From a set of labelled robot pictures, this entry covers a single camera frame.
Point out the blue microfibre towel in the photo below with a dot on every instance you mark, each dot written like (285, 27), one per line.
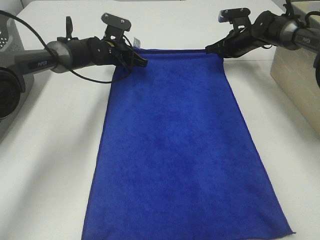
(176, 160)

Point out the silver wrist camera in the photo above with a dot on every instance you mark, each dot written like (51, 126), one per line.
(237, 17)
(115, 26)

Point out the grey perforated plastic basket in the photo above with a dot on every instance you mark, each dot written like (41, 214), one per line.
(14, 87)

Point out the beige fabric storage box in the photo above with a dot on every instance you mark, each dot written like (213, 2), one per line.
(293, 70)

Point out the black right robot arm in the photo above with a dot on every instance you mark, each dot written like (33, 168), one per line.
(285, 31)

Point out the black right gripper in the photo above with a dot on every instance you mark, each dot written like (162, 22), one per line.
(236, 44)

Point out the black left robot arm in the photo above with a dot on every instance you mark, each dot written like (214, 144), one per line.
(66, 54)

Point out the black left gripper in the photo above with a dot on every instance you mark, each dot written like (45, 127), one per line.
(110, 52)

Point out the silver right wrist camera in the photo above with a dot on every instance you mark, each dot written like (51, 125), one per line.
(237, 17)

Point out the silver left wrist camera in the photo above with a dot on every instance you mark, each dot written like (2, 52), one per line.
(115, 26)

